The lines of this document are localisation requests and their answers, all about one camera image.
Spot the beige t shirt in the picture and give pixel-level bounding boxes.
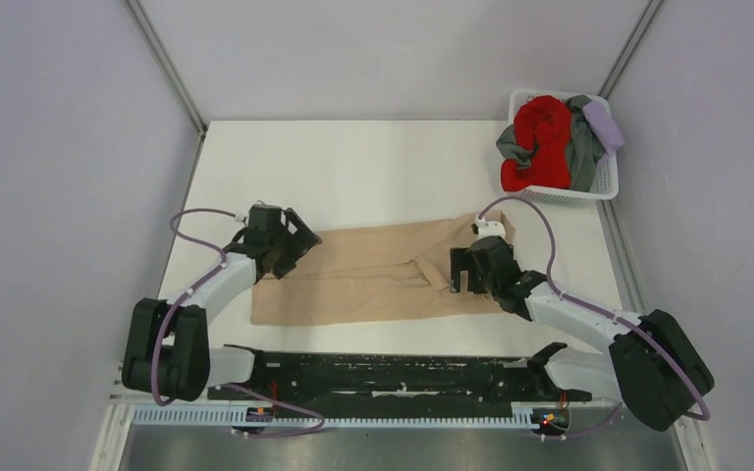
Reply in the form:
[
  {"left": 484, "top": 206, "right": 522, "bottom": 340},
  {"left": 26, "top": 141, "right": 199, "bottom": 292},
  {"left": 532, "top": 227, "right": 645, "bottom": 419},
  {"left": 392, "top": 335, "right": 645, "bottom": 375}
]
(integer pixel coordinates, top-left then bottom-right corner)
[{"left": 250, "top": 213, "right": 499, "bottom": 327}]

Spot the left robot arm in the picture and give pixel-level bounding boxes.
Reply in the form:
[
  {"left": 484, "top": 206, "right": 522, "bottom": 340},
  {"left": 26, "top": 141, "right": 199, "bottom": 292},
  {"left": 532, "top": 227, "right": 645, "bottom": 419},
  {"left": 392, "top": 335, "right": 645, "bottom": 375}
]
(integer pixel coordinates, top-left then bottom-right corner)
[{"left": 121, "top": 203, "right": 322, "bottom": 406}]

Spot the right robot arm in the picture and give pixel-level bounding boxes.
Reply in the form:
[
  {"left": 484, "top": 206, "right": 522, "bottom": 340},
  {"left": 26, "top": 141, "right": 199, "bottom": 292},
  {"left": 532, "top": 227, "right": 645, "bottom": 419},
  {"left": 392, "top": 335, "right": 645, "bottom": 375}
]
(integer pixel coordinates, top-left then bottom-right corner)
[{"left": 450, "top": 236, "right": 715, "bottom": 432}]

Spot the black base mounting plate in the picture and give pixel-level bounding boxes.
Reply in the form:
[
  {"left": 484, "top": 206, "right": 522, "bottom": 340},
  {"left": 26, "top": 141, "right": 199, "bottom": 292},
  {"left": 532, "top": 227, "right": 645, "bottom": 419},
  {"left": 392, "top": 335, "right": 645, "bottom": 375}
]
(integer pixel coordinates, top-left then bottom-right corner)
[{"left": 244, "top": 351, "right": 592, "bottom": 419}]

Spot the white plastic laundry basket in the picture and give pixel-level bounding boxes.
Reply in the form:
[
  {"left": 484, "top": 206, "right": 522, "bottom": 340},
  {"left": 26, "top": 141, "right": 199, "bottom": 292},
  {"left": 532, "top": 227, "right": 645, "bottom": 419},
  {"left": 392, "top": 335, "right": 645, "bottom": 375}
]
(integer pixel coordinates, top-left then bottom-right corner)
[{"left": 508, "top": 88, "right": 619, "bottom": 206}]

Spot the red t shirt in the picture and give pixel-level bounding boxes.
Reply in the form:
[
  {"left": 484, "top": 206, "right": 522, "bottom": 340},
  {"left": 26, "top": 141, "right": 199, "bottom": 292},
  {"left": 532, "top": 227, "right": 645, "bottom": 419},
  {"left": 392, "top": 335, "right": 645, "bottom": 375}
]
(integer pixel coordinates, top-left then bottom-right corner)
[{"left": 496, "top": 95, "right": 571, "bottom": 191}]

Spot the grey t shirt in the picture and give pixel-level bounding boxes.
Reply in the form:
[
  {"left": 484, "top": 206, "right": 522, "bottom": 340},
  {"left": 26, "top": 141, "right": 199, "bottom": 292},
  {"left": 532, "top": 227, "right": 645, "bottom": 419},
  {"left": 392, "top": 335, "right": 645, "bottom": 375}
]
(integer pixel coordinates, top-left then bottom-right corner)
[{"left": 496, "top": 94, "right": 607, "bottom": 193}]

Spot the lilac t shirt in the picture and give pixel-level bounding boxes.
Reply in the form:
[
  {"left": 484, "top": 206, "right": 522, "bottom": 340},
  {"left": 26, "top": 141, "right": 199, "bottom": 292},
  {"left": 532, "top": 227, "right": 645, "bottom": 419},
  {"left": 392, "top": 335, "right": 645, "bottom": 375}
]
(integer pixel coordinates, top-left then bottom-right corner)
[{"left": 582, "top": 100, "right": 625, "bottom": 153}]

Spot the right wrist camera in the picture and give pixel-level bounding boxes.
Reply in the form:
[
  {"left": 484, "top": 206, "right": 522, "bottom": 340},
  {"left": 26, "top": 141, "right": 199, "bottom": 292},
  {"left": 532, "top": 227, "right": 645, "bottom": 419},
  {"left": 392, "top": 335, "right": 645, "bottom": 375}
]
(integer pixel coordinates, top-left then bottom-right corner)
[{"left": 471, "top": 219, "right": 507, "bottom": 240}]

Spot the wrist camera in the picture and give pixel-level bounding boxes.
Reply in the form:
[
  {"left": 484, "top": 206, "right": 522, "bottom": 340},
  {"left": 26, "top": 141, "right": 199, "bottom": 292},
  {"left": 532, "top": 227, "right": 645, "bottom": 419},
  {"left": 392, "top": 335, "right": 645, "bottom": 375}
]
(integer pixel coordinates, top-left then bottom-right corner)
[
  {"left": 233, "top": 212, "right": 249, "bottom": 227},
  {"left": 471, "top": 219, "right": 507, "bottom": 240}
]

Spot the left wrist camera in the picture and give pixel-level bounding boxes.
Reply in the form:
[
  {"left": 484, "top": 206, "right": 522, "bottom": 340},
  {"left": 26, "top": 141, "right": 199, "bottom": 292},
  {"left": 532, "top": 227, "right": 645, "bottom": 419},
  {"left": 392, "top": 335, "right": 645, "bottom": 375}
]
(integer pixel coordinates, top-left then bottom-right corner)
[{"left": 233, "top": 212, "right": 249, "bottom": 227}]

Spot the white slotted cable duct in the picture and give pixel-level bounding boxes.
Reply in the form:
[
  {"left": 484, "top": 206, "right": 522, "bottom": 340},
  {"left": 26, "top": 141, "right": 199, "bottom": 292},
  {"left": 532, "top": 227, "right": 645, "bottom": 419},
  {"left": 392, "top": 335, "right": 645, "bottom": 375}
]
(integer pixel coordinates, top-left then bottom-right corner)
[{"left": 131, "top": 400, "right": 562, "bottom": 432}]

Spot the aluminium frame rail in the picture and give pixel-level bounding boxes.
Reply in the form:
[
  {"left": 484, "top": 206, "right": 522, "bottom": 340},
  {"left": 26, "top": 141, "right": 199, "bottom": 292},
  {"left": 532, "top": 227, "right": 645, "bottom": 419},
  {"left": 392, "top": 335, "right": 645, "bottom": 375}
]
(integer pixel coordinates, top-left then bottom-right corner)
[{"left": 106, "top": 361, "right": 661, "bottom": 409}]

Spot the left corner wall profile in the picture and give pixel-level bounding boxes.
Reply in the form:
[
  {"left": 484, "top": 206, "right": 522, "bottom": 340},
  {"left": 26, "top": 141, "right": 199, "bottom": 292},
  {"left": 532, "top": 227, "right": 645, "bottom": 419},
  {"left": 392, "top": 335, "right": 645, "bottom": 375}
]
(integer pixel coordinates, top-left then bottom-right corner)
[{"left": 123, "top": 0, "right": 208, "bottom": 140}]

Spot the corner wall profile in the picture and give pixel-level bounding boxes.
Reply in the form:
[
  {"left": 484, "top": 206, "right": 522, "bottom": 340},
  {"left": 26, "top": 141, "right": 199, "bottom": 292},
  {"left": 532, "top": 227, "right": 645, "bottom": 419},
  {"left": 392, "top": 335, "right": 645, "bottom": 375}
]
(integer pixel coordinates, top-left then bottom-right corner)
[
  {"left": 123, "top": 0, "right": 208, "bottom": 140},
  {"left": 598, "top": 0, "right": 667, "bottom": 100}
]

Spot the right corner wall profile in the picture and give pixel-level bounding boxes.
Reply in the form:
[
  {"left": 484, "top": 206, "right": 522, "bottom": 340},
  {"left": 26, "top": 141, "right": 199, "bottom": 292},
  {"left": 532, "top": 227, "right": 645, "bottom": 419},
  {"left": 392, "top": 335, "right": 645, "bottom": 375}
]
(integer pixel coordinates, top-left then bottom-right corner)
[{"left": 598, "top": 0, "right": 667, "bottom": 100}]

